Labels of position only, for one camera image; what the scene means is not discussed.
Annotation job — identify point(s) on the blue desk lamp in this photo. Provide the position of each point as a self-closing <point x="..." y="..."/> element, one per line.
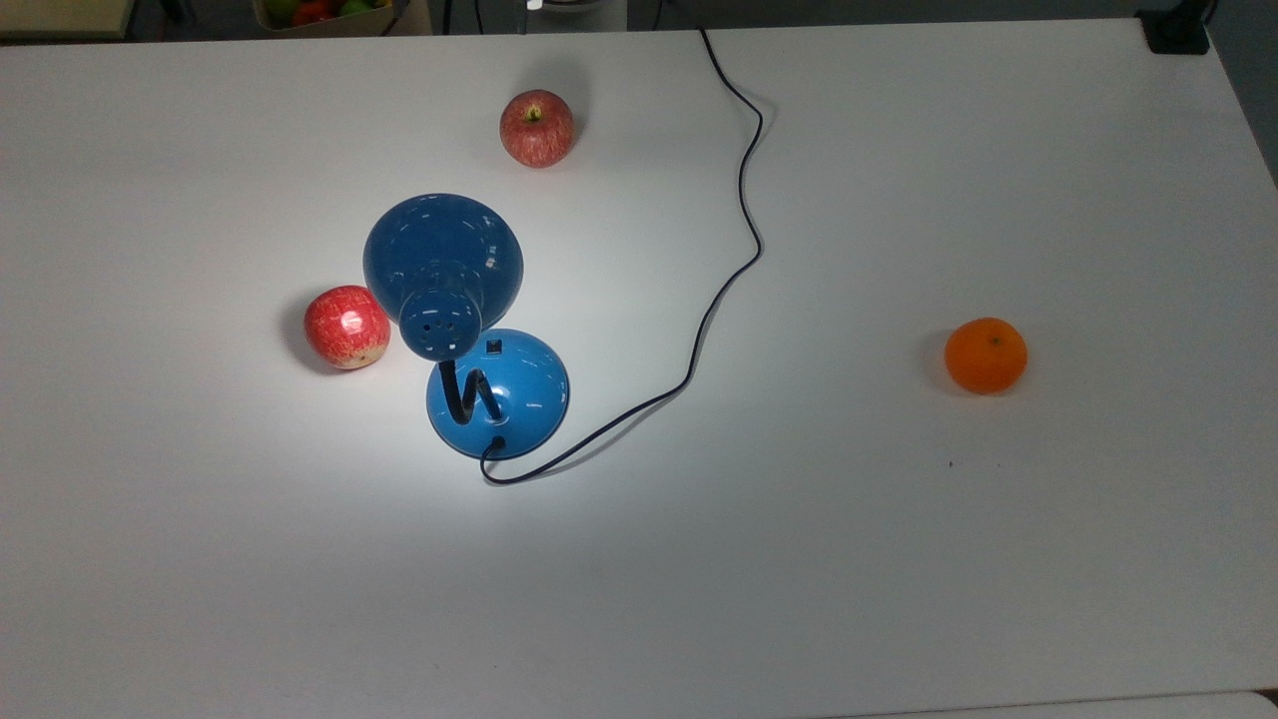
<point x="444" y="260"/>

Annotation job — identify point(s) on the red apple with stem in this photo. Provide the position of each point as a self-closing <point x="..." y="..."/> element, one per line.
<point x="536" y="130"/>

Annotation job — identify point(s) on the red apple with glossy highlight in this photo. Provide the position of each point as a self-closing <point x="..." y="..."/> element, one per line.
<point x="344" y="328"/>

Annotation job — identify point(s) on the orange mandarin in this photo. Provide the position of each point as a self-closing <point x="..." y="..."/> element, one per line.
<point x="985" y="356"/>

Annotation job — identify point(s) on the cardboard box of fruit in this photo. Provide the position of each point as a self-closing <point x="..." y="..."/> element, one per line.
<point x="329" y="24"/>

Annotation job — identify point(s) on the red fruit in box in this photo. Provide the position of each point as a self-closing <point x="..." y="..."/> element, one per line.
<point x="314" y="12"/>

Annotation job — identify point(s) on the black table clamp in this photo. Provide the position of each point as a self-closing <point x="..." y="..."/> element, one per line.
<point x="1176" y="32"/>

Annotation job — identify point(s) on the yellow wooden furniture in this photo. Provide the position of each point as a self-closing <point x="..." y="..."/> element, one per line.
<point x="60" y="18"/>

